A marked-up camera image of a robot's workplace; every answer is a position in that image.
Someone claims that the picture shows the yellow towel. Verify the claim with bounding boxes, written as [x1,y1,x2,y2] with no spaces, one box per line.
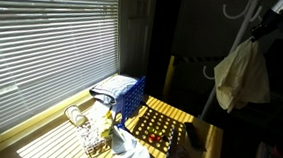
[210,35,276,117]

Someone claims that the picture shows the white crumpled cloth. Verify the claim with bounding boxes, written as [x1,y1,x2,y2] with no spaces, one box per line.
[109,125,158,158]

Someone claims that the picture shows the yellow black hazard barrier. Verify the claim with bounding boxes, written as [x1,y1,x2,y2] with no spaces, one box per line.
[162,52,225,103]

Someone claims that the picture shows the black remote control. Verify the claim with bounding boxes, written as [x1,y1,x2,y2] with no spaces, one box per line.
[182,121,210,153]

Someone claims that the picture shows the yellow wooden window sill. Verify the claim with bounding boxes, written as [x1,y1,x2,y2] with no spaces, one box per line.
[0,64,120,158]

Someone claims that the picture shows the white rolled cylinder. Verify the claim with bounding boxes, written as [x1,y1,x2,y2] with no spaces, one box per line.
[62,104,89,128]

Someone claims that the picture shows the white coat stand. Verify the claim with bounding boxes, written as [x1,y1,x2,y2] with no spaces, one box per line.
[198,0,265,124]

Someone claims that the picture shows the yellow item in basket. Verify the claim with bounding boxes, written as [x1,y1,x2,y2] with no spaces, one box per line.
[98,109,115,140]

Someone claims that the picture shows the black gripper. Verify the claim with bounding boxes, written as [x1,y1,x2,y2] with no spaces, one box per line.
[249,8,283,45]

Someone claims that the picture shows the blue connect four grid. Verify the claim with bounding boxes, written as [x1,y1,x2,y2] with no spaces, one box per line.
[114,73,148,132]

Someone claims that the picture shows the white slatted window blind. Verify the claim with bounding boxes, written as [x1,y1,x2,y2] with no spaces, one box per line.
[0,0,125,149]

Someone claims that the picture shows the white wire basket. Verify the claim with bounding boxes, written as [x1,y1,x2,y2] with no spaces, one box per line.
[74,116,115,158]

